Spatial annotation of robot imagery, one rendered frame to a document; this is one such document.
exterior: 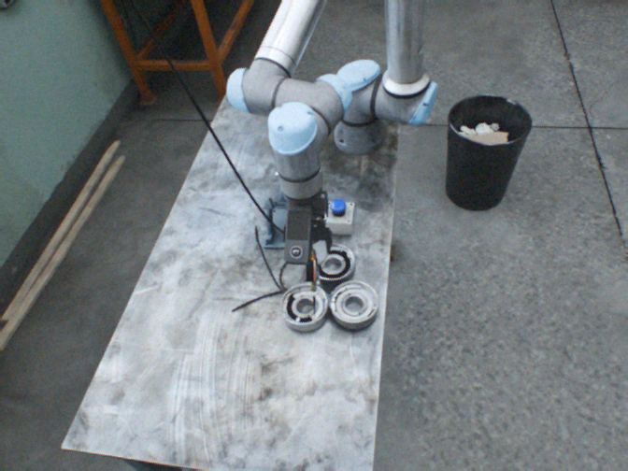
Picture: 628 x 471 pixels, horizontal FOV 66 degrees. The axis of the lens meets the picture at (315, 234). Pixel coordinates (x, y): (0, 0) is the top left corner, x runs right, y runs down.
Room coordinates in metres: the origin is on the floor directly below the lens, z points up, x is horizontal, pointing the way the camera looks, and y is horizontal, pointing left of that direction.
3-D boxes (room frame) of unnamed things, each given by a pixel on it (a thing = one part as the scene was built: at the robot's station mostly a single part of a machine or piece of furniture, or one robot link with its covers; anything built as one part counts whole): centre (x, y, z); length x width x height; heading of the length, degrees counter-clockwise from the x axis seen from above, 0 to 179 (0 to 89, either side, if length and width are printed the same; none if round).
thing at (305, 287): (0.57, 0.05, 0.82); 0.10 x 0.10 x 0.04
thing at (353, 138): (1.13, -0.18, 0.85); 0.15 x 0.15 x 0.10
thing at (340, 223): (0.82, -0.07, 0.82); 0.08 x 0.07 x 0.05; 164
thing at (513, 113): (1.58, -0.79, 0.21); 0.34 x 0.34 x 0.43
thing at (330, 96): (0.72, -0.03, 1.23); 0.11 x 0.11 x 0.08; 56
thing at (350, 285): (0.55, -0.06, 0.82); 0.10 x 0.10 x 0.04
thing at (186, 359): (0.85, 0.10, 0.79); 1.20 x 0.60 x 0.02; 164
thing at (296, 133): (0.63, 0.01, 1.23); 0.09 x 0.08 x 0.11; 146
